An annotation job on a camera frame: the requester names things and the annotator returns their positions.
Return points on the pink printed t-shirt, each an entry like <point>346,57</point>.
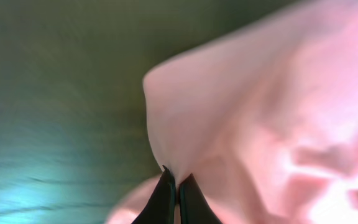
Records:
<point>266,118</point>

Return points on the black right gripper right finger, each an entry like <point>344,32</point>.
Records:
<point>194,208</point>

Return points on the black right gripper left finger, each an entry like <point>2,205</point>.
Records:
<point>160,208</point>

